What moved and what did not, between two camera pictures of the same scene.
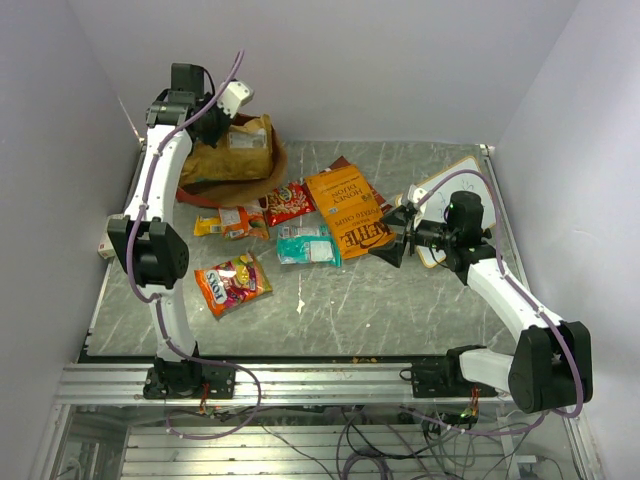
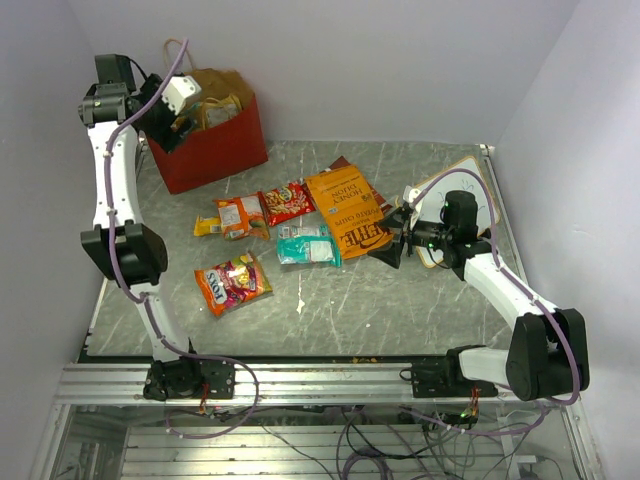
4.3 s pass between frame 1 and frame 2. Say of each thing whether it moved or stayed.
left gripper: moved
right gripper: stayed
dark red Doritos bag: stayed
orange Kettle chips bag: stayed
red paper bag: moved
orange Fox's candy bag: stayed
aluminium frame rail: stayed
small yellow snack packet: stayed
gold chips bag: moved
